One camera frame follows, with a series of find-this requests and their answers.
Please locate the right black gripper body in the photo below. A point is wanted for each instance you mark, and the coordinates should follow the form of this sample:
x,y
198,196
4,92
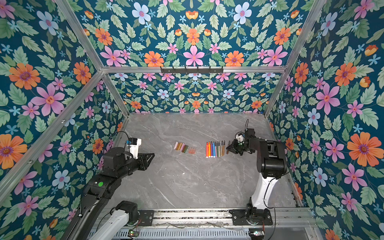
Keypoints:
x,y
239,147

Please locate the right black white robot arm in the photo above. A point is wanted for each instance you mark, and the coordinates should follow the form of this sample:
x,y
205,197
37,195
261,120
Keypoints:
x,y
271,164

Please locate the blue highlighter pen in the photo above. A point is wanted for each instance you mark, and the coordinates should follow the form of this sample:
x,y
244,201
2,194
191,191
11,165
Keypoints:
x,y
213,149

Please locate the tan brown pen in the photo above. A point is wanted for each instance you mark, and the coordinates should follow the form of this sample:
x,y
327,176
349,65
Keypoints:
x,y
223,148

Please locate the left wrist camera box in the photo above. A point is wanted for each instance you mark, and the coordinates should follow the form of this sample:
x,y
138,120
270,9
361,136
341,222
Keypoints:
x,y
133,145

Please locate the orange highlighter pen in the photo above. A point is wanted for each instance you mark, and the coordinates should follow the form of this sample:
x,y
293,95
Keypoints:
x,y
210,150

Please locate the black hook rack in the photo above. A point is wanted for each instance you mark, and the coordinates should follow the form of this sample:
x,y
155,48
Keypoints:
x,y
191,70

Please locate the white slotted cable duct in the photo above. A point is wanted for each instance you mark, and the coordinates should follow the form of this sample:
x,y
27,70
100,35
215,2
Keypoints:
x,y
184,234

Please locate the aluminium front rail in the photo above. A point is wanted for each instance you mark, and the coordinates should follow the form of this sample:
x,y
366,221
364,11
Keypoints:
x,y
221,218

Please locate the small circuit board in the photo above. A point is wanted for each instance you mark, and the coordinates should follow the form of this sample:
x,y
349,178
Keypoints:
x,y
133,234
256,234

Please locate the right small circuit board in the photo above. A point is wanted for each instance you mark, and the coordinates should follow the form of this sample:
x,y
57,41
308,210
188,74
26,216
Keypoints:
x,y
256,234

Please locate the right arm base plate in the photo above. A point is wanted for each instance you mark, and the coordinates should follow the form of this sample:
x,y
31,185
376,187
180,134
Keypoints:
x,y
256,217

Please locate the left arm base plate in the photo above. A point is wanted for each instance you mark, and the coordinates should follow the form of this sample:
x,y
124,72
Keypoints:
x,y
145,218

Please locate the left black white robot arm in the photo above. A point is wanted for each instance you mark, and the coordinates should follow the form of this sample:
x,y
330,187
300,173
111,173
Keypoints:
x,y
118,163

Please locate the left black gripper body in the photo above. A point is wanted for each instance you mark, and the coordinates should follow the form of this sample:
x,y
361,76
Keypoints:
x,y
140,166

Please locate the left small circuit board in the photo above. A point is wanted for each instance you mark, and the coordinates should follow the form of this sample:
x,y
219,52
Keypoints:
x,y
133,234

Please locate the red highlighter pen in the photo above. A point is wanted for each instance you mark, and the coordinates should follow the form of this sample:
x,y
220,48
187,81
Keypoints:
x,y
207,150

